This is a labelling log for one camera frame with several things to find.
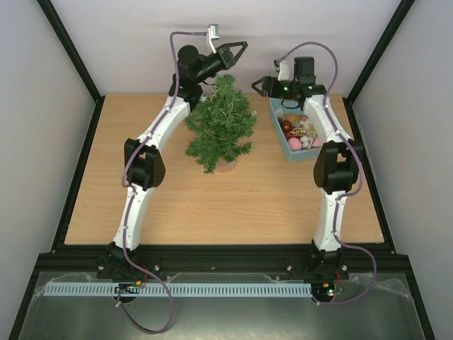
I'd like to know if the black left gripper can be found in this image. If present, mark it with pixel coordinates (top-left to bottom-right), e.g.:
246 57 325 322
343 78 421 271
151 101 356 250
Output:
195 40 249 84

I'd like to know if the fairy light wire string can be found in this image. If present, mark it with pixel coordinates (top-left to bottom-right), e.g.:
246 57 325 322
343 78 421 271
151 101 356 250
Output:
197 92 258 142

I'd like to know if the small green christmas tree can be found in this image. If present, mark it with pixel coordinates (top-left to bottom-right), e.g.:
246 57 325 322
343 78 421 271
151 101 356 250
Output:
185 74 257 174

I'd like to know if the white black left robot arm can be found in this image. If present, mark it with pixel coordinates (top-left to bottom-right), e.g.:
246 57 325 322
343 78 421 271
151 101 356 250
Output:
97 41 248 279

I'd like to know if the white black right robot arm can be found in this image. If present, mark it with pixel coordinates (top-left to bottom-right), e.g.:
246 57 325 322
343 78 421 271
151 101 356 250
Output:
252 57 362 278

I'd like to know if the wooden tree base disc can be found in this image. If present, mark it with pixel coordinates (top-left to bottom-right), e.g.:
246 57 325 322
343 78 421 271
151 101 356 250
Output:
216 159 237 174

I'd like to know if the red bauble ornament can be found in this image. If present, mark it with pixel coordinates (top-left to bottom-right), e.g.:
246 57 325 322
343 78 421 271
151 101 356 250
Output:
280 120 293 133

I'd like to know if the gold glitter merry ornament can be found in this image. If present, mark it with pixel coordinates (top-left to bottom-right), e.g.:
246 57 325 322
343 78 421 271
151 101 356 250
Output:
287 126 318 139

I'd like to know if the pink pompom ornament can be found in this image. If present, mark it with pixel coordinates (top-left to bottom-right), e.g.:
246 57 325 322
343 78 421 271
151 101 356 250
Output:
287 137 302 152

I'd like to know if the white pompom ornament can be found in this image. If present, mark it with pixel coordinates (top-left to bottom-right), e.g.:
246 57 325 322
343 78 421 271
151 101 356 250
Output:
300 136 314 149

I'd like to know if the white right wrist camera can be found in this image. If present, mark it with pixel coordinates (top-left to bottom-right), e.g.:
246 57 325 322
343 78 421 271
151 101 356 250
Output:
274 59 290 81

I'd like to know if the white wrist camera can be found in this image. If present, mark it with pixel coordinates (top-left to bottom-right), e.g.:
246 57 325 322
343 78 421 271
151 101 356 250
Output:
206 24 219 54
274 59 290 81

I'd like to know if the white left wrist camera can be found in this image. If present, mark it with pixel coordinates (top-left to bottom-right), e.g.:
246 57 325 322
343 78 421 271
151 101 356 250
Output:
206 24 219 54

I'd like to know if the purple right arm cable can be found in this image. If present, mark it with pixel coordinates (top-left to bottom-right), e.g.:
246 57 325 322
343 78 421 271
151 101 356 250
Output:
281 41 377 307

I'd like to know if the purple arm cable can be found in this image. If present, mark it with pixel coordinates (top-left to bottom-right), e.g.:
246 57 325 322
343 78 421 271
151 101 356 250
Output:
281 41 377 307
115 30 213 334

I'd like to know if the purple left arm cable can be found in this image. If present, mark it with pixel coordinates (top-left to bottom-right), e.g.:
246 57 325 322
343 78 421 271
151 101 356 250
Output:
115 30 213 334

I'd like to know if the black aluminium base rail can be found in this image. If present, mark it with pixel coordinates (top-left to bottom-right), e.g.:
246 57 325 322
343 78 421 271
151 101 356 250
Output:
33 244 414 281

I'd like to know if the light blue cable duct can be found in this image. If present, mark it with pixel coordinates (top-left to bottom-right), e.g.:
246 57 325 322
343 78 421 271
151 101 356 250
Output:
43 282 312 298

